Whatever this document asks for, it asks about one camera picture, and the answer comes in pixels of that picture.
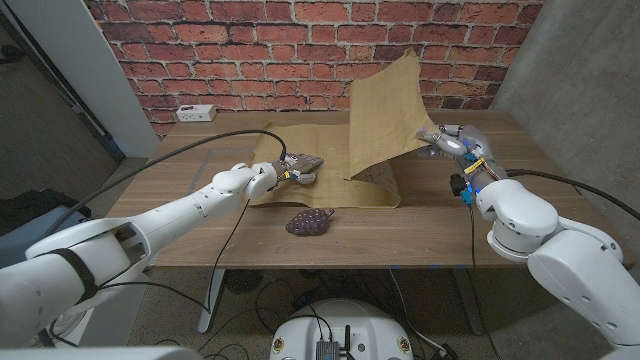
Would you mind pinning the tan cloth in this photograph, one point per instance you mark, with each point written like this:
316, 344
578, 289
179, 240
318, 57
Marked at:
385, 115

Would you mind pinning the white power strip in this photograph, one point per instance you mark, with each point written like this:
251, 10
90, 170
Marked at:
195, 112

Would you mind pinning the grey table leg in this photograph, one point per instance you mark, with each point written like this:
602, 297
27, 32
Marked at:
462, 305

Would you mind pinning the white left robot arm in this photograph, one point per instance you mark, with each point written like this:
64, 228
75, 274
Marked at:
165, 220

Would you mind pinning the blue storage bin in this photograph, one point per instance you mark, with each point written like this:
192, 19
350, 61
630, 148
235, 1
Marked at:
25, 235

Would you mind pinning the black round floor object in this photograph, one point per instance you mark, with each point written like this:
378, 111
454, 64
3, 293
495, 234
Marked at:
243, 281

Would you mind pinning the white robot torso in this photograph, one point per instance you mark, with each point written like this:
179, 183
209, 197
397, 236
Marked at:
350, 320

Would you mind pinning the white table leg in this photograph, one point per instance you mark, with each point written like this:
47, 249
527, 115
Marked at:
210, 300

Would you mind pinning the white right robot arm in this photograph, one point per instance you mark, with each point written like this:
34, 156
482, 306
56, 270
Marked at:
575, 270

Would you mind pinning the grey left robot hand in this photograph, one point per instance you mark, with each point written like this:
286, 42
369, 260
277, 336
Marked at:
305, 164

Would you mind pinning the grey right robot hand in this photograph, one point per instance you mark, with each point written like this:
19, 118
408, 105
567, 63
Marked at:
472, 142

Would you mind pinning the purple toy grapes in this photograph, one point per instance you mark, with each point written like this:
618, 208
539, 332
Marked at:
307, 222

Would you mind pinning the small grey electronics box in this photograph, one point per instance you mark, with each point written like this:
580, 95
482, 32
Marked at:
327, 351

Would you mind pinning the black cloth bundle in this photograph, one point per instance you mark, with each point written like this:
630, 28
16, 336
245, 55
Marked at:
40, 202

